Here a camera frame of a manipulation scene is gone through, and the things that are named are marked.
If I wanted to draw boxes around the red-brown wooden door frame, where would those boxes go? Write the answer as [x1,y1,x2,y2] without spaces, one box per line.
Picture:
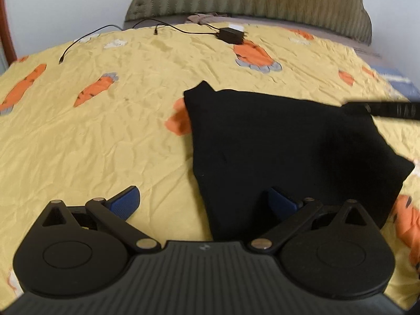
[0,0,17,65]

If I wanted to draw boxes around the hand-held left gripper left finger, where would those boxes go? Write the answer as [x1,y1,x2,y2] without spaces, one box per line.
[41,185,161,255]

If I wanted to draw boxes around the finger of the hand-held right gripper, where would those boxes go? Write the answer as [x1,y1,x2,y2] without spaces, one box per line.
[340,101,420,120]

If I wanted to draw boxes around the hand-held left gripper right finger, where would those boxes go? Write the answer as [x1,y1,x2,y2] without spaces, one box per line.
[248,187,368,255]

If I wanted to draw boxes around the blue printed quilt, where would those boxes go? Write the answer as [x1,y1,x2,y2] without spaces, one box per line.
[371,66,420,103]

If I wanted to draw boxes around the yellow carrot print blanket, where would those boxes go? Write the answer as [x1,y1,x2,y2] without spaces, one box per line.
[0,21,420,315]

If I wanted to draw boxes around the beige crumpled cloth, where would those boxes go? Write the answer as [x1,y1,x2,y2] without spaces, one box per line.
[186,12,232,24]

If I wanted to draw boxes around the black charging cable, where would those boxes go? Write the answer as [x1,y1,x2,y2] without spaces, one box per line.
[58,24,123,65]
[124,18,221,37]

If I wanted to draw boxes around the black pants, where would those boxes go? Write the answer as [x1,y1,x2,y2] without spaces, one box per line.
[183,80,416,242]

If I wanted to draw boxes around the black power adapter with cable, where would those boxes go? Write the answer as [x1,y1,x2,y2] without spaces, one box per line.
[123,12,385,60]

